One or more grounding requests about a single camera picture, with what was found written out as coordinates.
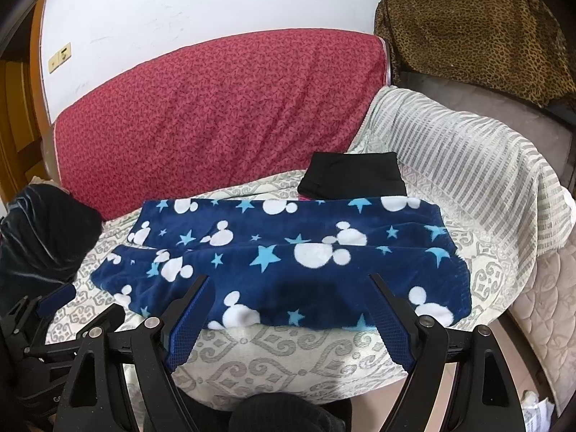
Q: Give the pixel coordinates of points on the brown wooden door frame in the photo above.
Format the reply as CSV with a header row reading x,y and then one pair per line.
x,y
25,122

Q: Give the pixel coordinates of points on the red patterned mattress cover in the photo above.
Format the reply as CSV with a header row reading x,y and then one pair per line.
x,y
216,114

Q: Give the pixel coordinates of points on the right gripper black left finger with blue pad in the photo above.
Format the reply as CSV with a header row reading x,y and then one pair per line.
x,y
95,397

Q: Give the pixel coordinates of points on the dark teal velvet cloth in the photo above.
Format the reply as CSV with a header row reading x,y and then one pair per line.
x,y
44,239

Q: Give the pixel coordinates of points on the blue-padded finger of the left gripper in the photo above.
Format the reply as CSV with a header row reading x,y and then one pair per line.
x,y
52,302

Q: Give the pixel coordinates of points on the folded black garment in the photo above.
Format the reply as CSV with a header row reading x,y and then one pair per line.
x,y
333,176

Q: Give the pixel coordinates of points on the beige wall switch plate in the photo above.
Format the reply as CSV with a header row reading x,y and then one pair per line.
x,y
59,58

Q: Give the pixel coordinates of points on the quilted cream mattress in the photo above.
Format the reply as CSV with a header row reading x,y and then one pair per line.
x,y
545,312

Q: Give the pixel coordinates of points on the leopard print blanket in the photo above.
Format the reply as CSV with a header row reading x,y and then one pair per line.
x,y
515,47

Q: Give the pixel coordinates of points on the navy fleece mouse-print pants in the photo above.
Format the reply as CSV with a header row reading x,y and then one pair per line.
x,y
289,263

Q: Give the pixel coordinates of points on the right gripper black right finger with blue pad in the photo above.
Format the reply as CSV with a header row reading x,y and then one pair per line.
x,y
483,396

